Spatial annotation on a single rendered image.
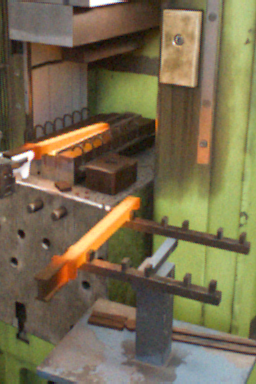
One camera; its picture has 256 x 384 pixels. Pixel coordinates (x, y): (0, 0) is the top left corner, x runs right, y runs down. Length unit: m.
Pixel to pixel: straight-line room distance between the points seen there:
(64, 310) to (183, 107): 0.61
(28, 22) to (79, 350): 0.78
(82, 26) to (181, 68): 0.26
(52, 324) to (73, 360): 0.39
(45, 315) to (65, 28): 0.77
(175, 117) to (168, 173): 0.15
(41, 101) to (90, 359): 0.80
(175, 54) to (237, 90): 0.16
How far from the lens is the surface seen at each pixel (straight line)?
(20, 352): 1.96
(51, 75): 1.94
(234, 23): 1.51
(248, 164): 1.56
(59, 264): 1.20
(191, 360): 1.46
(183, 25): 1.54
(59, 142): 1.68
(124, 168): 1.62
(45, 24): 1.60
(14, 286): 1.85
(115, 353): 1.46
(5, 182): 1.52
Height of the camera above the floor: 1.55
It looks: 19 degrees down
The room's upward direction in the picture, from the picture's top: straight up
